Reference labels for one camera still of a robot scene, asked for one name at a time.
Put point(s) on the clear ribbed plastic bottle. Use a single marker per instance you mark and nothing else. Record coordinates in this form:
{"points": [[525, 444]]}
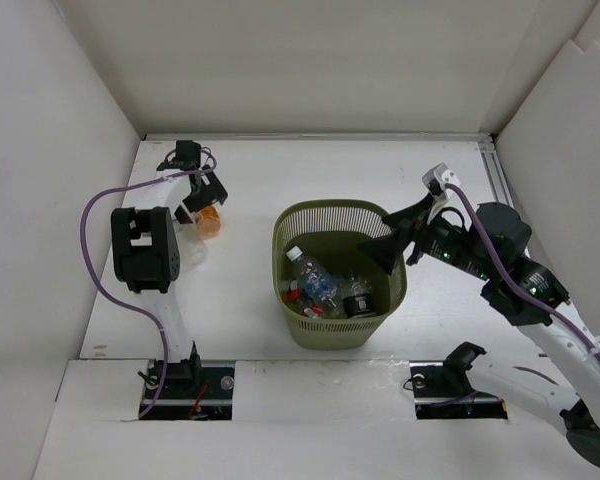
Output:
{"points": [[317, 283]]}

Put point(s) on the red label clear bottle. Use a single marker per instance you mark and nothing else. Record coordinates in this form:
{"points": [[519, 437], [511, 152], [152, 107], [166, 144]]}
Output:
{"points": [[298, 301]]}

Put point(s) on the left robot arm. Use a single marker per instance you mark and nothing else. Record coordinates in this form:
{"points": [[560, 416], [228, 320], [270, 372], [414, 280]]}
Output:
{"points": [[152, 239]]}

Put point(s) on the black label clear bottle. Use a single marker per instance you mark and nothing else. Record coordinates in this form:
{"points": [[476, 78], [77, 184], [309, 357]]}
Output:
{"points": [[356, 296]]}

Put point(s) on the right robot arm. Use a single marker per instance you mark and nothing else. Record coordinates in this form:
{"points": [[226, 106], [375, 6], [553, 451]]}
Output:
{"points": [[526, 293]]}

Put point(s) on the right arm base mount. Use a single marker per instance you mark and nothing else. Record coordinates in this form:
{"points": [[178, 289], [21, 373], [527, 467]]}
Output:
{"points": [[441, 390]]}

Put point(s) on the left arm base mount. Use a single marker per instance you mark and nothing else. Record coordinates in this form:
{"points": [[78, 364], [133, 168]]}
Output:
{"points": [[201, 392]]}

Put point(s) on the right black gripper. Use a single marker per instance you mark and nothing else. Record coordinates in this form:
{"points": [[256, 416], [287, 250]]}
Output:
{"points": [[386, 249]]}

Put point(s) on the clear jar silver lid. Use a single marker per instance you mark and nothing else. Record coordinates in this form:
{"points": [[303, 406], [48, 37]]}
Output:
{"points": [[193, 250]]}

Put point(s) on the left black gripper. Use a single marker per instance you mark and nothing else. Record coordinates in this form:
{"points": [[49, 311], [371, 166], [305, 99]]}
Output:
{"points": [[212, 192]]}

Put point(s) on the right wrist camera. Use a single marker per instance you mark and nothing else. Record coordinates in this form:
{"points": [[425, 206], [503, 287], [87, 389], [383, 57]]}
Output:
{"points": [[436, 180]]}

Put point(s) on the green plastic mesh bin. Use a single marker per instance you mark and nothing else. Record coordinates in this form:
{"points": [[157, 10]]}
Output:
{"points": [[330, 231]]}

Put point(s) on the orange label bottle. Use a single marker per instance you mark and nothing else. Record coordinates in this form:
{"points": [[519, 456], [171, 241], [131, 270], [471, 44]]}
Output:
{"points": [[208, 222]]}

